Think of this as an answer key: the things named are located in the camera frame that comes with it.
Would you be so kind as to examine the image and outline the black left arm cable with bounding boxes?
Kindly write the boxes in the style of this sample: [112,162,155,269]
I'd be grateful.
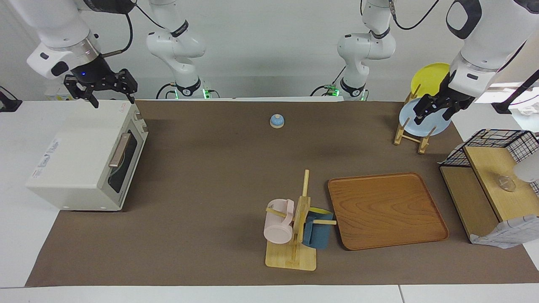
[387,0,440,31]

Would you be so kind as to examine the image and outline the pink mug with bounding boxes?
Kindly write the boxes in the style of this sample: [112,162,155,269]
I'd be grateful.
[264,199,295,245]

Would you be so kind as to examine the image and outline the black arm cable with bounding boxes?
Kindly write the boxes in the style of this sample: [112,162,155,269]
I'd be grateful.
[101,0,170,58]
[387,0,440,31]

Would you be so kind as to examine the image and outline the clear glass cup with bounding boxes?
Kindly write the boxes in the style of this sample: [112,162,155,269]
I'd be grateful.
[498,175,517,193]

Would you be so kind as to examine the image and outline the yellow plate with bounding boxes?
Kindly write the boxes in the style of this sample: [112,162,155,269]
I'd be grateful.
[411,63,452,99]

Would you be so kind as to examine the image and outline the light blue plate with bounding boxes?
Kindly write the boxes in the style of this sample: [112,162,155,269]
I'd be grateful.
[398,97,452,137]

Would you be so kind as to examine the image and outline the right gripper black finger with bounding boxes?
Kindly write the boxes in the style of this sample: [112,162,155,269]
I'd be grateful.
[113,69,139,104]
[64,75,100,109]

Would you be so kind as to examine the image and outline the dark blue mug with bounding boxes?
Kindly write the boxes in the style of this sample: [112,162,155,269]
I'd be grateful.
[302,207,334,250]

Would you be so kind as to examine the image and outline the wooden mug tree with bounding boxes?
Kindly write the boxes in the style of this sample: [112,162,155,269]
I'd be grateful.
[265,169,337,271]

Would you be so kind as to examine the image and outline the black clamp mount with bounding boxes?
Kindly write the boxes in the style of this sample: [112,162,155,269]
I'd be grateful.
[492,69,539,115]
[0,86,22,113]

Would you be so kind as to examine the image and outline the brown table mat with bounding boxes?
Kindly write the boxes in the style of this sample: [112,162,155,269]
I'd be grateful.
[25,100,539,287]

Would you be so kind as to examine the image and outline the brown wooden tray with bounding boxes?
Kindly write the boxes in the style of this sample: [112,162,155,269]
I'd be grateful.
[328,172,449,251]

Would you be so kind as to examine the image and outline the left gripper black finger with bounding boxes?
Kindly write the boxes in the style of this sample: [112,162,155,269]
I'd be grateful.
[440,101,462,122]
[413,95,439,126]

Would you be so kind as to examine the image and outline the wooden plate rack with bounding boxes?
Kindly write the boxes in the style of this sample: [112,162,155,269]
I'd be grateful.
[394,84,438,155]

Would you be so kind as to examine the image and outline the black wire mesh basket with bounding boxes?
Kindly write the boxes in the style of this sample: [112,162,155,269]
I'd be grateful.
[444,129,539,198]

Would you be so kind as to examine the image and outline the white toaster oven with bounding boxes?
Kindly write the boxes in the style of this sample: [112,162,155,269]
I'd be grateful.
[25,100,149,212]

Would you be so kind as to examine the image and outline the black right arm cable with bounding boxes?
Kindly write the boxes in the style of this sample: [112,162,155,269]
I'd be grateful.
[101,0,170,58]

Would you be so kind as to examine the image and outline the black base cable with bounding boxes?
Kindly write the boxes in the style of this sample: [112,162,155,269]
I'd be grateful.
[156,82,176,100]
[311,65,347,96]

